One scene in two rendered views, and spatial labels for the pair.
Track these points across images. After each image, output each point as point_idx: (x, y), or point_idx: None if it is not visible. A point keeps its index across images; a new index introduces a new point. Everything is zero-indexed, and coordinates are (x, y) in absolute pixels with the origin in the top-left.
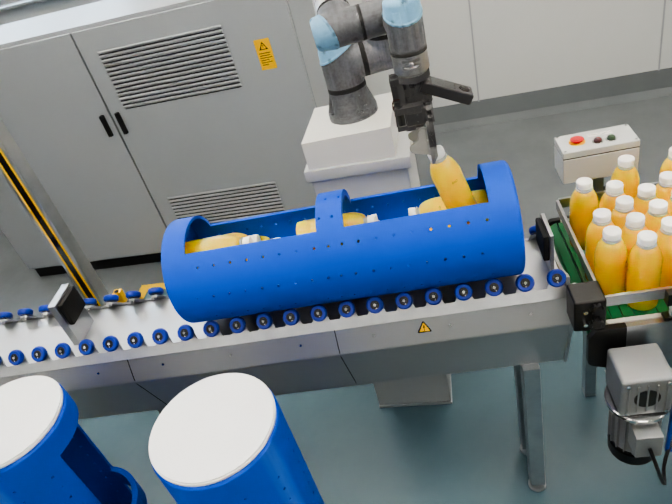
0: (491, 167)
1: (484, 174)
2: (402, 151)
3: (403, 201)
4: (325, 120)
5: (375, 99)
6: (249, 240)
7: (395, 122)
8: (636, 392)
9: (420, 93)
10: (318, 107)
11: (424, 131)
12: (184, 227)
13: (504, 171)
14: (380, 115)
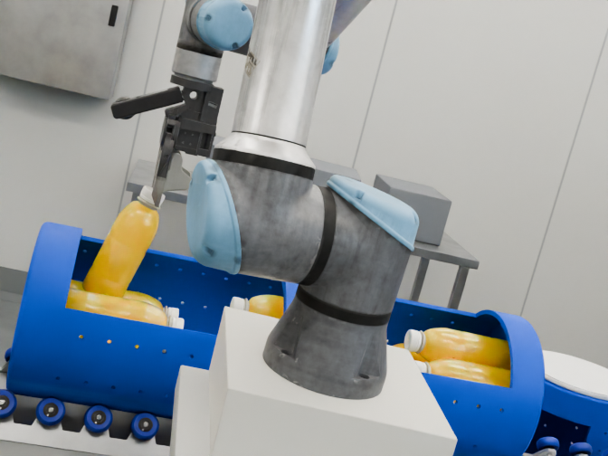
0: (66, 230)
1: (80, 229)
2: (195, 375)
3: (190, 357)
4: (390, 383)
5: (270, 340)
6: (409, 331)
7: (216, 384)
8: None
9: (180, 104)
10: (445, 435)
11: (172, 152)
12: (498, 313)
13: (52, 223)
14: (251, 337)
